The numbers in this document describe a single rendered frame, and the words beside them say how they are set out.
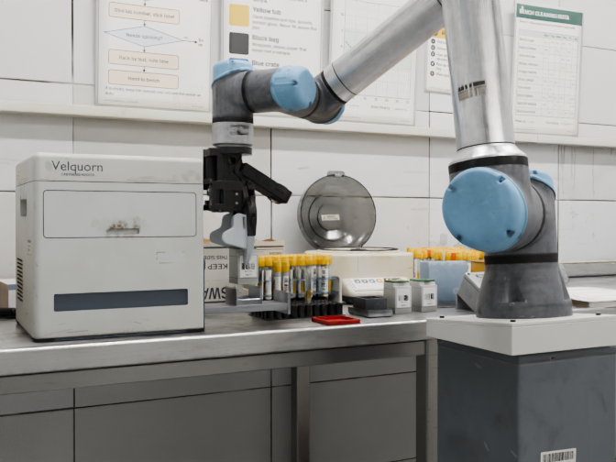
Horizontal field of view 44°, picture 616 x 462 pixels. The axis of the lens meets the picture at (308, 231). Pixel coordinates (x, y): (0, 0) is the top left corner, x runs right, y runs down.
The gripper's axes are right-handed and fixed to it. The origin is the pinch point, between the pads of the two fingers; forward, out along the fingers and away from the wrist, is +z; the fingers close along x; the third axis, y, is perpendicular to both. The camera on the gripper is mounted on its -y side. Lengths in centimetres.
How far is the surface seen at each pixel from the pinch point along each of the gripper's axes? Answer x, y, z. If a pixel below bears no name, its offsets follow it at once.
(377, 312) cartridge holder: 1.8, -27.6, 11.3
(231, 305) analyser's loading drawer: 2.3, 3.3, 8.4
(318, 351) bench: 5.6, -12.6, 17.3
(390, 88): -58, -70, -45
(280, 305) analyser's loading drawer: 3.4, -6.0, 8.8
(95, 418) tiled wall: -59, 15, 42
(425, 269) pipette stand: -9.0, -46.9, 4.2
